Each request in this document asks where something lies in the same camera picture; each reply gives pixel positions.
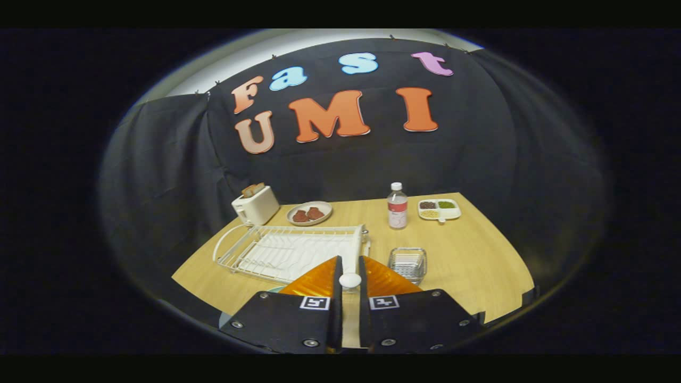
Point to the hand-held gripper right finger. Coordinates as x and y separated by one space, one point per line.
364 308

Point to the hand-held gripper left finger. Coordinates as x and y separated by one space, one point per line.
337 308

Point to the beige round plate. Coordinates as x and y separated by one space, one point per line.
325 207

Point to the white divided dish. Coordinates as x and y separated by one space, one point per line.
449 213

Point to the red meat piece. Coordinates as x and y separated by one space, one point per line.
315 213
300 216

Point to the clear plastic water bottle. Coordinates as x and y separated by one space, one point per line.
397 210

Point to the pile of yellow beans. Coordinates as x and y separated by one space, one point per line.
430 214

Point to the black table clamp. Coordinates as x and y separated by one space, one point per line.
532 296
481 318

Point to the pile of dark red beans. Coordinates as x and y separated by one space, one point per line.
428 205

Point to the cream toaster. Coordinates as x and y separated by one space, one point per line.
258 210

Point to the pile of green beans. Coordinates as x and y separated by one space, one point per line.
446 204

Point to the brown bread slice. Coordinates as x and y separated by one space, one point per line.
252 190

